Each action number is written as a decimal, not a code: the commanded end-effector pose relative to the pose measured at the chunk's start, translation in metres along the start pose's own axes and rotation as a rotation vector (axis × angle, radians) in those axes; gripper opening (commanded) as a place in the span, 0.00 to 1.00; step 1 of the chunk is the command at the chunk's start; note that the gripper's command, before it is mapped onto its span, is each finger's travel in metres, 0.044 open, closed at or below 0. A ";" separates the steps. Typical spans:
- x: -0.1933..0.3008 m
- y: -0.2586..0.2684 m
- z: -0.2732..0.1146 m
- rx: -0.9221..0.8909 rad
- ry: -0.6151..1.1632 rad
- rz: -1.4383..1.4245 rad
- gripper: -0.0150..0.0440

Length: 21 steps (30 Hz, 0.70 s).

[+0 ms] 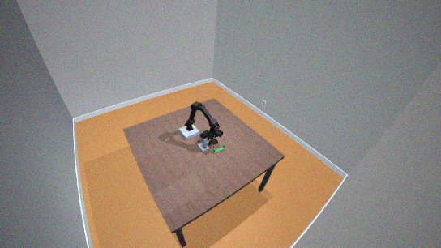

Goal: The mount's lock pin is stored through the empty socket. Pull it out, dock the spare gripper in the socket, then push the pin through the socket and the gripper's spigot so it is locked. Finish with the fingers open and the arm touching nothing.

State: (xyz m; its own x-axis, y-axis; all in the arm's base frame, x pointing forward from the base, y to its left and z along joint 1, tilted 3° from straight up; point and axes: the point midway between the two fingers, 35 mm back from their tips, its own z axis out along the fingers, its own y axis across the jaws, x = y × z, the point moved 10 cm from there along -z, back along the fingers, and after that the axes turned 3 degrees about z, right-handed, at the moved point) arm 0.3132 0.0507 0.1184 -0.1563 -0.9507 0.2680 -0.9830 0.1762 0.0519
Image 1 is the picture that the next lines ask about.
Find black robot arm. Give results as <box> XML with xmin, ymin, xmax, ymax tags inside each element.
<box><xmin>184</xmin><ymin>101</ymin><xmax>223</xmax><ymax>137</ymax></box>

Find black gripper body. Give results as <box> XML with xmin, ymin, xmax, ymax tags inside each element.
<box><xmin>204</xmin><ymin>130</ymin><xmax>218</xmax><ymax>144</ymax></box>

